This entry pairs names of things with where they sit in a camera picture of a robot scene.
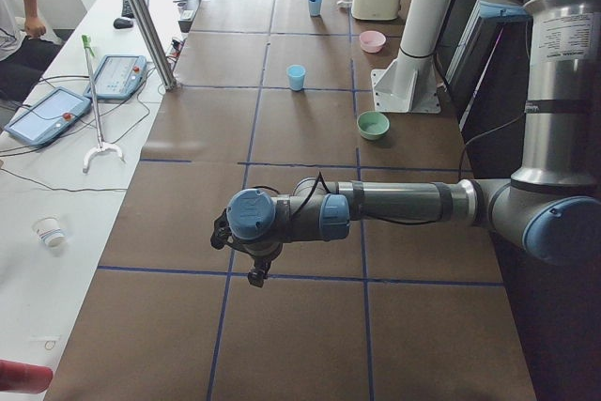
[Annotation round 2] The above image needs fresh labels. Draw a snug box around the light blue cup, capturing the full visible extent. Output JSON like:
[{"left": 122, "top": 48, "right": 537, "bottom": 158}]
[
  {"left": 286, "top": 64, "right": 306, "bottom": 92},
  {"left": 307, "top": 0, "right": 322, "bottom": 17}
]

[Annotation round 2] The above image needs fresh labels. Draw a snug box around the cream toaster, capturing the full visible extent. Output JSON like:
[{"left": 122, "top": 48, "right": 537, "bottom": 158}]
[{"left": 351, "top": 0, "right": 401, "bottom": 21}]

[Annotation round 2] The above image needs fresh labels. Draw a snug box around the pink bowl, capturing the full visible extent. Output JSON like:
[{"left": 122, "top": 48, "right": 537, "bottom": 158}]
[{"left": 359, "top": 30, "right": 387, "bottom": 54}]

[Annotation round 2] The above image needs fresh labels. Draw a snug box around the white pillar with base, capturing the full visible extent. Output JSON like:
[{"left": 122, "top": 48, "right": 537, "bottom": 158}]
[{"left": 371, "top": 0, "right": 451, "bottom": 114}]

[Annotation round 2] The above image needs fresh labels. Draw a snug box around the green bowl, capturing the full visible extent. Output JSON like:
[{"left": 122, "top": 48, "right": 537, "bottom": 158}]
[{"left": 356, "top": 111, "right": 390, "bottom": 141}]

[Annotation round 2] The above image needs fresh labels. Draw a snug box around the black computer mouse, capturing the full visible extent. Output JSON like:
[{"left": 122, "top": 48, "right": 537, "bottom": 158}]
[{"left": 113, "top": 17, "right": 133, "bottom": 30}]

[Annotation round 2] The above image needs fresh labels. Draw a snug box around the paper cup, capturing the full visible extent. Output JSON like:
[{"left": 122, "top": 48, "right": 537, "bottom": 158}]
[{"left": 32, "top": 217, "right": 66, "bottom": 248}]

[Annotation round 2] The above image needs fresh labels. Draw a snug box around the far teach pendant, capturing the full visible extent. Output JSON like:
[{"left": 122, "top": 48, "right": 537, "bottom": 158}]
[{"left": 90, "top": 54, "right": 147, "bottom": 103}]

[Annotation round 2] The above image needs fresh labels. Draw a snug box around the teach pendant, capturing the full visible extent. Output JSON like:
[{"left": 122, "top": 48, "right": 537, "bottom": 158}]
[
  {"left": 5, "top": 87, "right": 91, "bottom": 147},
  {"left": 90, "top": 54, "right": 147, "bottom": 103}
]

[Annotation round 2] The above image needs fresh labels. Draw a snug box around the near teach pendant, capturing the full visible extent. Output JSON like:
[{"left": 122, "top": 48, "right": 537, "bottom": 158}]
[{"left": 5, "top": 87, "right": 91, "bottom": 147}]

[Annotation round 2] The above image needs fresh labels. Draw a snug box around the red cylinder object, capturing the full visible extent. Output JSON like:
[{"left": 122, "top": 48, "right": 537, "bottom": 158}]
[{"left": 1, "top": 360, "right": 54, "bottom": 394}]

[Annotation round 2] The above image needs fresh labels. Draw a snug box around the person in white shirt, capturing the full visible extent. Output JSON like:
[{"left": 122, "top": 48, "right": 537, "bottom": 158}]
[{"left": 0, "top": 0, "right": 65, "bottom": 101}]

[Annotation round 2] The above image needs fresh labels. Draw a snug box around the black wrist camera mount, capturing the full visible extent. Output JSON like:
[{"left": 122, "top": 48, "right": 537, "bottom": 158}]
[{"left": 210, "top": 210, "right": 233, "bottom": 250}]

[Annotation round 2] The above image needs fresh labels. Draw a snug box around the aluminium frame post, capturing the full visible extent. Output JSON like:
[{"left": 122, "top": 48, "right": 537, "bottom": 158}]
[{"left": 129, "top": 0, "right": 177, "bottom": 91}]

